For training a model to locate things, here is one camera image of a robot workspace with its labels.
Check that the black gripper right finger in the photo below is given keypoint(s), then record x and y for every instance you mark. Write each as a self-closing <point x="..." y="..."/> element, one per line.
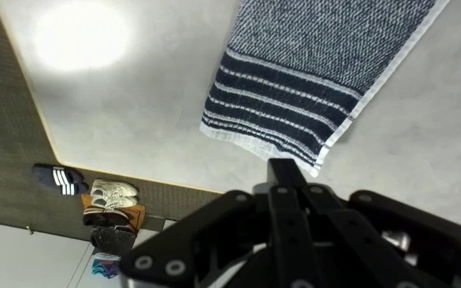
<point x="367" y="240"/>

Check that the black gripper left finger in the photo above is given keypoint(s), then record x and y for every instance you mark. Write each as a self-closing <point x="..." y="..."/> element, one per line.
<point x="204" y="244"/>

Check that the grey striped towel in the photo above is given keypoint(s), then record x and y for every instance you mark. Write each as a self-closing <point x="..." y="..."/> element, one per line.
<point x="295" y="73"/>

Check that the brown shoes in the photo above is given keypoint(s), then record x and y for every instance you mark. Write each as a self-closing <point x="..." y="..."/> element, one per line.
<point x="98" y="216"/>

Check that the black shoes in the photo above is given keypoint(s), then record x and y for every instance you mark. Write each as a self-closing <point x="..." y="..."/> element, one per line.
<point x="113" y="240"/>

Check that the white sneakers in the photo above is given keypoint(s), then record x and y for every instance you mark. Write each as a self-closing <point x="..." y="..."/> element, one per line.
<point x="113" y="193"/>

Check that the navy striped slide sandal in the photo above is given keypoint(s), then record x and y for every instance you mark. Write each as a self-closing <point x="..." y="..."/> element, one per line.
<point x="63" y="179"/>

